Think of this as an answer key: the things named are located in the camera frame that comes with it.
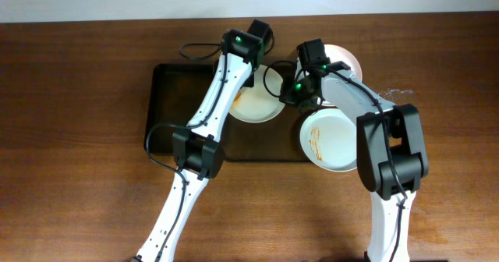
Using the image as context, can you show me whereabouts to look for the white plate with sauce centre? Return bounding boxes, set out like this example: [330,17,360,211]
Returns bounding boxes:
[229,65,285,123]

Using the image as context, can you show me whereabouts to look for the green yellow sponge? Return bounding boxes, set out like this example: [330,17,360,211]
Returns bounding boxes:
[233,91,242,104]

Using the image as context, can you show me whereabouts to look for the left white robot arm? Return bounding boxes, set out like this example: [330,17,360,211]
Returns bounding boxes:
[133,19,274,262]

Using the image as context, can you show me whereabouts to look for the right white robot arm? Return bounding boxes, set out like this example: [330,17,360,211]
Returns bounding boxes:
[280,39,429,261]

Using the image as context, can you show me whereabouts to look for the large brown tray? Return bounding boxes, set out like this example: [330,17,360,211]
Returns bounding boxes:
[221,63,333,162]

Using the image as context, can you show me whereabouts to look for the small black tray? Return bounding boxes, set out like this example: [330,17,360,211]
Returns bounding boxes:
[145,64,214,133]

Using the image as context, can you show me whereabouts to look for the white plate bottom right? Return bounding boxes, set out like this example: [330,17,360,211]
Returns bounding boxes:
[299,108,357,172]

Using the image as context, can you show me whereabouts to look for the white plate top right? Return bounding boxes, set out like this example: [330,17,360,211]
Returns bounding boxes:
[296,44,363,107]

